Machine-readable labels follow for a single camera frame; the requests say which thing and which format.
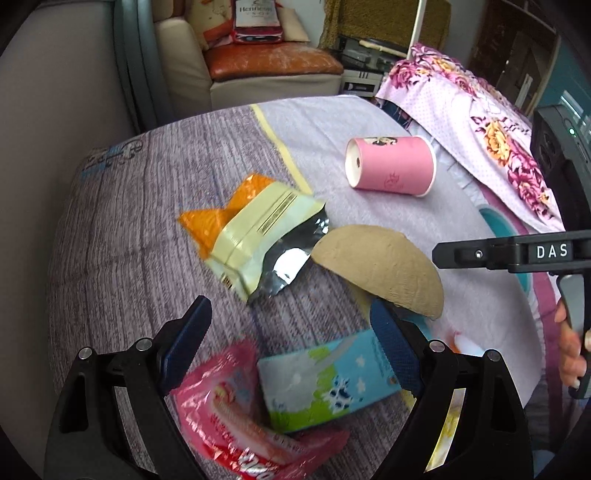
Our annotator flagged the cream cartoon pillow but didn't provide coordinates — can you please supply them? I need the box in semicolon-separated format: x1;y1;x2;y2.
185;0;236;51

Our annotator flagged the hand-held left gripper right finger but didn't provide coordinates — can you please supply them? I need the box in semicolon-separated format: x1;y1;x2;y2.
369;298;534;480

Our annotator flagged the teal door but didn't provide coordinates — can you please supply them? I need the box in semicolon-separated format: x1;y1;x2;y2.
538;46;591;121

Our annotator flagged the blue milk carton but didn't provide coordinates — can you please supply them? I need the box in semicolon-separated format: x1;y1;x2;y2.
256;329;407;433

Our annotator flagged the teal trash bin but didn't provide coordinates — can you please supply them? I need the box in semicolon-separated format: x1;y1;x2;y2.
478;207;536;296

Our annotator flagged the pink floral quilt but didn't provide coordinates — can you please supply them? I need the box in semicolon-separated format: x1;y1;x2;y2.
376;42;571;333

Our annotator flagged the blue grey curtain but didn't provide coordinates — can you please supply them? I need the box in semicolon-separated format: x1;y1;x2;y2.
113;0;160;132

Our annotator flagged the grey padded headboard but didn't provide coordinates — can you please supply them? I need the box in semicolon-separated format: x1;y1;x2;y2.
0;0;137;232

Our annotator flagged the pink paper cup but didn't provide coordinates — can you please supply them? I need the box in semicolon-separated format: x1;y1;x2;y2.
345;135;437;198

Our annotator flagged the brown paper bowl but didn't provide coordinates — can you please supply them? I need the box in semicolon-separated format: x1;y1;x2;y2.
311;224;445;320

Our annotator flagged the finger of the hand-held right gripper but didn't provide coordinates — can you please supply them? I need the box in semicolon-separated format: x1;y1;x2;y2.
433;232;575;274

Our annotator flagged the cream orange snack bag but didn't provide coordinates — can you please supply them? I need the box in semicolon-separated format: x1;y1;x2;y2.
179;173;332;305

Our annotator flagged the red plastic snack packet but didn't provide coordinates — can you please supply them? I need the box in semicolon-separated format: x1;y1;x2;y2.
168;339;351;480

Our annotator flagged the yellow wrapper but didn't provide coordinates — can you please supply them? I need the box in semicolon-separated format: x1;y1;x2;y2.
427;388;467;469

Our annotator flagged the beige pillow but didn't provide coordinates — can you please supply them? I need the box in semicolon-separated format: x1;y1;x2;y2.
279;4;311;43

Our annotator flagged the cream sofa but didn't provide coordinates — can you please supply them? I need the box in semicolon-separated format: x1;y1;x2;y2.
154;0;345;112

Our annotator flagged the black stereo equipment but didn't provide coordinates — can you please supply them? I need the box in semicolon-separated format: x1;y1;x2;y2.
339;34;409;97

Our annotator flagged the person's right hand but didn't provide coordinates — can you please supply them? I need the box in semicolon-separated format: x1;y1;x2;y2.
553;299;591;389

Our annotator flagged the white pole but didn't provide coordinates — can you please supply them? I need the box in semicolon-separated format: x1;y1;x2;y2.
409;0;426;61

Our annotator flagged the orange leather seat cushion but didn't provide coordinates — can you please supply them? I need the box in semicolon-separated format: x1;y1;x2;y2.
203;39;345;84

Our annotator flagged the wooden cabinet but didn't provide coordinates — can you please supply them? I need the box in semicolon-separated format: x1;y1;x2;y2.
471;0;555;112

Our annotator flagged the brown patterned cloth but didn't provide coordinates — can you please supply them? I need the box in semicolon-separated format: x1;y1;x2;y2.
318;0;451;58

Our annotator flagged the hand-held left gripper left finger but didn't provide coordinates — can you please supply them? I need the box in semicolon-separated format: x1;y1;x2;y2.
44;295;213;480

